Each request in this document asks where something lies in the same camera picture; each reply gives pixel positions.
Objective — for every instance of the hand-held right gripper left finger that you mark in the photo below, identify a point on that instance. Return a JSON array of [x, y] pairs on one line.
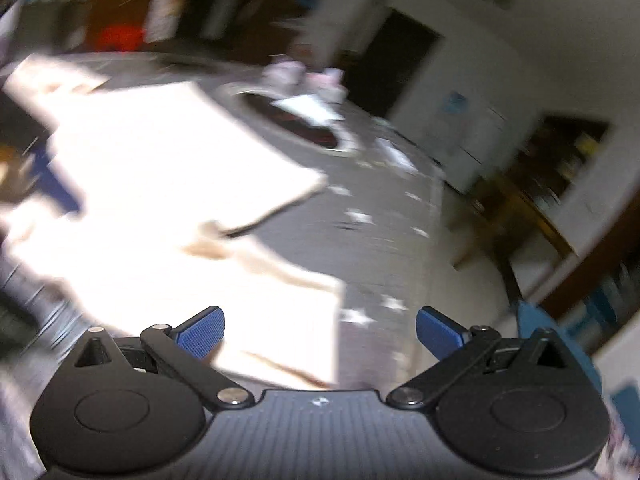
[[202, 332]]

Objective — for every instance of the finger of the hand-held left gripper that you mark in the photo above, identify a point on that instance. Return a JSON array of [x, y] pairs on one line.
[[56, 182]]

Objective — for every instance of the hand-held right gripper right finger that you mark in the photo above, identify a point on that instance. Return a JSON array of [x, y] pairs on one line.
[[440, 332]]

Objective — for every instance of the cream garment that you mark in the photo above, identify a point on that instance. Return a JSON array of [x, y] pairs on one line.
[[150, 160]]

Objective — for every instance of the grey star-patterned tablecloth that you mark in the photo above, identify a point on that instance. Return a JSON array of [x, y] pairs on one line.
[[375, 240]]

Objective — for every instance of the wooden desk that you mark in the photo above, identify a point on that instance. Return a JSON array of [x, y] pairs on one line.
[[520, 210]]

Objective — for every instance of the red plastic stool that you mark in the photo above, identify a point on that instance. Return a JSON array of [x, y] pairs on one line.
[[120, 37]]

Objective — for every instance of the white plastic packet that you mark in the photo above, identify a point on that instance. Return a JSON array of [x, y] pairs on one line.
[[395, 156]]

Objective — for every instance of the white refrigerator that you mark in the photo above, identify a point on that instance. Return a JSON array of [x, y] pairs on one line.
[[487, 145]]

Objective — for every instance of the white printed bag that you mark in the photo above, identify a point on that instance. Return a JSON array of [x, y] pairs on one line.
[[166, 12]]

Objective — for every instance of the round table stove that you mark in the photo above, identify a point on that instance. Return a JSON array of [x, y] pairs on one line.
[[300, 129]]

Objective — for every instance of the white folded cloth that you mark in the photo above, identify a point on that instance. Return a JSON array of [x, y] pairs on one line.
[[307, 108]]

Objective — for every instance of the dark wooden door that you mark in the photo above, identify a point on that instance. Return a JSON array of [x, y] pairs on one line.
[[395, 65]]

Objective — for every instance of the wooden wall shelf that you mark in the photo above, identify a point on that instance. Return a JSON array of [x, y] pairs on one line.
[[565, 160]]

